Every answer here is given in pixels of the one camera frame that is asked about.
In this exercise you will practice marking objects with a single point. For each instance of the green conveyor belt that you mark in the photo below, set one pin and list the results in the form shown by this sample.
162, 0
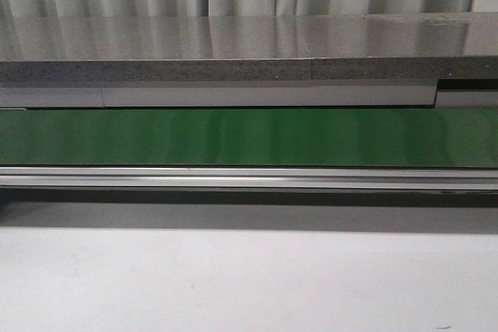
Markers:
361, 137

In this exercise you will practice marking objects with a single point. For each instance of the aluminium conveyor frame rail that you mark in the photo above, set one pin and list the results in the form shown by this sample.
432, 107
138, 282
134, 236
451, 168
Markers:
258, 178

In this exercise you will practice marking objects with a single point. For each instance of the grey stone countertop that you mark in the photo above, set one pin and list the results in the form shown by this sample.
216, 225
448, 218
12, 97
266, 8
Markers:
400, 60

